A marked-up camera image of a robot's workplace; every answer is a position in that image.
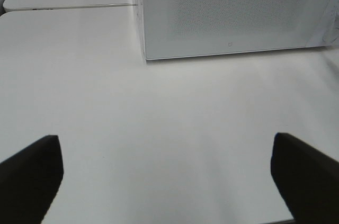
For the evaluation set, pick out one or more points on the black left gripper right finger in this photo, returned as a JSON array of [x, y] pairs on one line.
[[306, 179]]

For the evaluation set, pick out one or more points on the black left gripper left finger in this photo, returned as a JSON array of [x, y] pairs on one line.
[[30, 180]]

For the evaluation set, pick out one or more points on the white microwave oven body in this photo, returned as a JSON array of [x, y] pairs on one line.
[[328, 22]]

